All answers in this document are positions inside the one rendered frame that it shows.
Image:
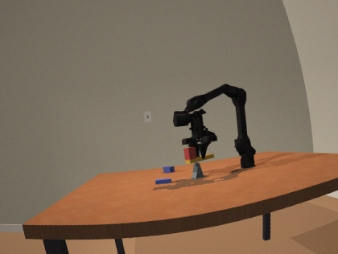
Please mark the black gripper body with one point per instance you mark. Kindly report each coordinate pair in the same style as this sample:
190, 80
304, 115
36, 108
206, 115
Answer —
198, 133

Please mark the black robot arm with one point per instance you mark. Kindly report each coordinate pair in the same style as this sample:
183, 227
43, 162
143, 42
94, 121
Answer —
238, 96

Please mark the yellow bar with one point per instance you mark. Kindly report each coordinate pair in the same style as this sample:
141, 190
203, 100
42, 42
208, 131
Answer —
190, 155

